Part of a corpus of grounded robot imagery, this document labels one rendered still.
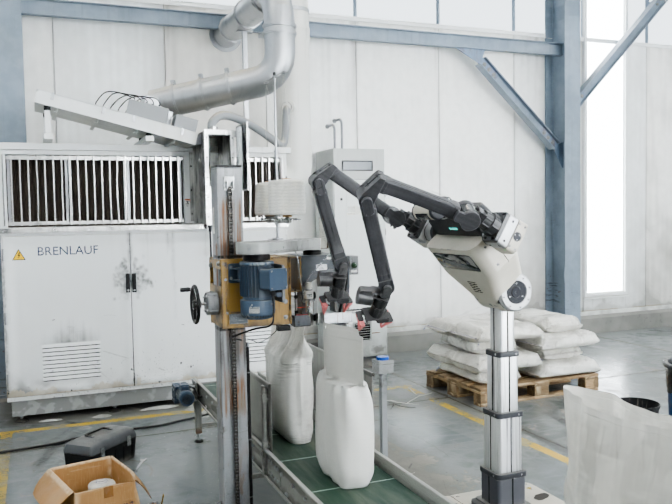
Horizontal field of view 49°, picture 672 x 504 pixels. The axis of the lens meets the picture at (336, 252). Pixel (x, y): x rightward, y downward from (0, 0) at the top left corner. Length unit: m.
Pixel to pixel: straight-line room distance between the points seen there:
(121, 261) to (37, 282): 0.63
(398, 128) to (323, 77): 1.00
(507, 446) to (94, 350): 3.68
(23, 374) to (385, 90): 4.61
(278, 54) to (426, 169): 3.02
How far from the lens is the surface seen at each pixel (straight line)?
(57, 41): 7.44
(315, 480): 3.36
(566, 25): 9.16
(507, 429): 3.25
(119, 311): 6.04
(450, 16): 8.77
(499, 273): 2.96
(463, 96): 8.66
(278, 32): 5.88
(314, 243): 3.48
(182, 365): 6.18
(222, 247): 3.39
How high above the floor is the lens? 1.53
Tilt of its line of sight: 3 degrees down
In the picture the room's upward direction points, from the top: 1 degrees counter-clockwise
